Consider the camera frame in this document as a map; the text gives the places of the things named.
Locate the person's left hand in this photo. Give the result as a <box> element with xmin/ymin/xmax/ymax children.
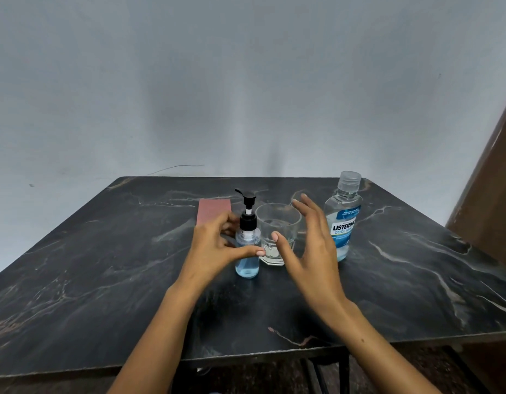
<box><xmin>170</xmin><ymin>211</ymin><xmax>267</xmax><ymax>302</ymax></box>

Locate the person's right hand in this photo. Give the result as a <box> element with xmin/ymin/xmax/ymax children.
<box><xmin>270</xmin><ymin>194</ymin><xmax>353</xmax><ymax>325</ymax></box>

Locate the small clear bottle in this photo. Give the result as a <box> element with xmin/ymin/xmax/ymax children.
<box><xmin>234</xmin><ymin>227</ymin><xmax>262</xmax><ymax>280</ymax></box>

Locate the pink cloth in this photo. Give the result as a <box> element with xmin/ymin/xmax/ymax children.
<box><xmin>197</xmin><ymin>199</ymin><xmax>233</xmax><ymax>227</ymax></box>

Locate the black pump dispenser head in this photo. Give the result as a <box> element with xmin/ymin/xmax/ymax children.
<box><xmin>234</xmin><ymin>188</ymin><xmax>258</xmax><ymax>242</ymax></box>

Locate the large bottle with blue label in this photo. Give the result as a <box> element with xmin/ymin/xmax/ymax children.
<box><xmin>323</xmin><ymin>187</ymin><xmax>364</xmax><ymax>262</ymax></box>

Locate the clear drinking glass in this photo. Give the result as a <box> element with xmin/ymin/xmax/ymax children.
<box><xmin>255</xmin><ymin>202</ymin><xmax>303</xmax><ymax>266</ymax></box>

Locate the clear plastic bottle cap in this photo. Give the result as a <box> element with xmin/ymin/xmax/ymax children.
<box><xmin>338</xmin><ymin>171</ymin><xmax>363</xmax><ymax>194</ymax></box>

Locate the person's right forearm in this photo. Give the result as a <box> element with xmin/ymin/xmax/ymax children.
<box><xmin>328</xmin><ymin>299</ymin><xmax>442</xmax><ymax>394</ymax></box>

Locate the person's left forearm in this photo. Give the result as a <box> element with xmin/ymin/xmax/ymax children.
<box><xmin>107</xmin><ymin>282</ymin><xmax>198</xmax><ymax>394</ymax></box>

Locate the brown wooden door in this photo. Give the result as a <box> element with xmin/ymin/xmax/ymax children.
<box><xmin>445</xmin><ymin>90</ymin><xmax>506</xmax><ymax>271</ymax></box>

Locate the thin grey wire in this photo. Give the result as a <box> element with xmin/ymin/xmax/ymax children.
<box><xmin>146</xmin><ymin>164</ymin><xmax>205</xmax><ymax>176</ymax></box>

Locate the black metal table frame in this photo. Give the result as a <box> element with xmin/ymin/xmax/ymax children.
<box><xmin>300</xmin><ymin>346</ymin><xmax>352</xmax><ymax>394</ymax></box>

